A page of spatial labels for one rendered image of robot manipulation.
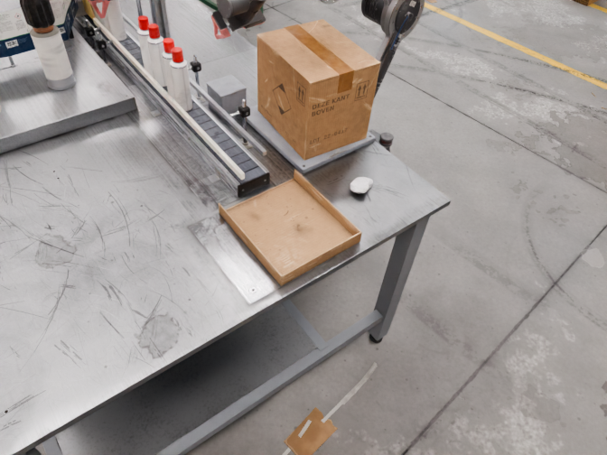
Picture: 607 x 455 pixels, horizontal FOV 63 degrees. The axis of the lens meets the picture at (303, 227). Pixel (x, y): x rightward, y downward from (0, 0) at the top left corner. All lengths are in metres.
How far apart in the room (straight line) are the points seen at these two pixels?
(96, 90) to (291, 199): 0.79
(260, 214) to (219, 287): 0.26
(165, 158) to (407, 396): 1.26
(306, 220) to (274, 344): 0.62
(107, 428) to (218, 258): 0.74
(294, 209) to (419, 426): 1.02
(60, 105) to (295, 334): 1.11
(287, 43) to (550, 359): 1.65
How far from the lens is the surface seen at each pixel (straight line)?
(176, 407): 1.77
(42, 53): 1.83
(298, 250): 1.30
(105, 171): 1.58
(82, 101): 1.80
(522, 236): 2.77
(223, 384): 1.78
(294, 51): 1.51
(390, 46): 2.41
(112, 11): 2.07
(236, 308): 1.20
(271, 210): 1.39
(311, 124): 1.46
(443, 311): 2.31
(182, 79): 1.62
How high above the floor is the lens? 1.84
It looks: 48 degrees down
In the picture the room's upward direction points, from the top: 5 degrees clockwise
